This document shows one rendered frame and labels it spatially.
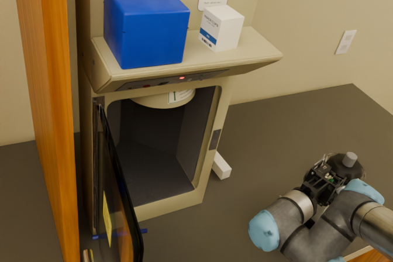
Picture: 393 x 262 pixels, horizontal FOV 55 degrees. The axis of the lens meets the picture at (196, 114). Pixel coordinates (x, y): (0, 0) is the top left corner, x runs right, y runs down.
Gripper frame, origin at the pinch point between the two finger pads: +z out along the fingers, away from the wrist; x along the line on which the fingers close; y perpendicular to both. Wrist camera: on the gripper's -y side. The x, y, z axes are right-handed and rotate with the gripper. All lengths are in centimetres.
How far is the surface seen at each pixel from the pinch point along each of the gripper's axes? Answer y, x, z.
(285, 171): -19.9, 17.4, 7.8
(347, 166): 4.1, -0.8, -1.1
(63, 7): 46, 25, -63
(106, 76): 36, 23, -58
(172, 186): -12.3, 29.1, -33.0
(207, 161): -1.7, 24.2, -26.6
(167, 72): 36, 19, -50
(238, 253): -19.9, 5.8, -27.6
